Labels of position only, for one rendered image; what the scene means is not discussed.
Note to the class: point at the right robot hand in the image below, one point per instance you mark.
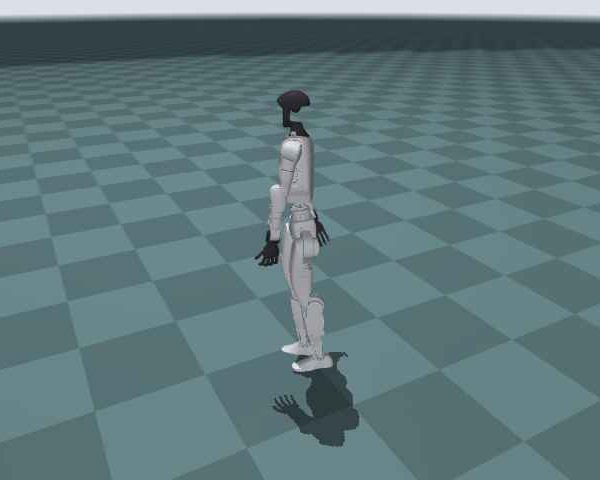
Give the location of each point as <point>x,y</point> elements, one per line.
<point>320,228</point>

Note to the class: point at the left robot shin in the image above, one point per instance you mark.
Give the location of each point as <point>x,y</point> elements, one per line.
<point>314,326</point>

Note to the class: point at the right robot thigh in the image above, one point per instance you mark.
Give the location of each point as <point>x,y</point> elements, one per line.
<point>286,244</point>

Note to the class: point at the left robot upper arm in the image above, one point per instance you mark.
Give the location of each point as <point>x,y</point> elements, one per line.
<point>289,156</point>

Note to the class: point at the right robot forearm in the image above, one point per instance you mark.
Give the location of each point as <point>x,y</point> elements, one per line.
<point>311,209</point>

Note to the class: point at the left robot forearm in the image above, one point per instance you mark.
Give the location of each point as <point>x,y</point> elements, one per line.
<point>277,209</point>

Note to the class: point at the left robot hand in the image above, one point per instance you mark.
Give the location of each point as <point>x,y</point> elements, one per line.
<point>270,251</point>

